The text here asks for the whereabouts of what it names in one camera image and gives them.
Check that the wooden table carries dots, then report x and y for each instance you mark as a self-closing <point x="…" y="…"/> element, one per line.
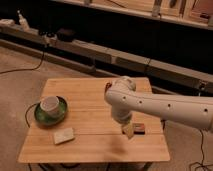
<point x="98" y="138"/>

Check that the brown rectangular box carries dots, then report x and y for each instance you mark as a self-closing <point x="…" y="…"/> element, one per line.
<point x="139" y="128"/>

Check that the green plate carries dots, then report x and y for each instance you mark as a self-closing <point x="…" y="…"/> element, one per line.
<point x="43" y="119"/>

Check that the white spray bottle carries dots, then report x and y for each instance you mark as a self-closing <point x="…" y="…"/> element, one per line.
<point x="23" y="22"/>

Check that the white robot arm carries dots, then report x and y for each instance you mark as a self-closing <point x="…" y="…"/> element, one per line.
<point x="122" y="96"/>

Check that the dark object on ledge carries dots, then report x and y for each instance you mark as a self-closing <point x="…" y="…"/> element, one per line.
<point x="65" y="35"/>

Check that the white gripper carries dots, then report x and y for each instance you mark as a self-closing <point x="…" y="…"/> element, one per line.
<point x="123" y="117"/>

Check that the white sponge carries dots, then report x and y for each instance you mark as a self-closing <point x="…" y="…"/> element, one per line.
<point x="63" y="135"/>

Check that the white cup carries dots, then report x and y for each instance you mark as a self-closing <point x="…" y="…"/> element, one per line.
<point x="50" y="105"/>

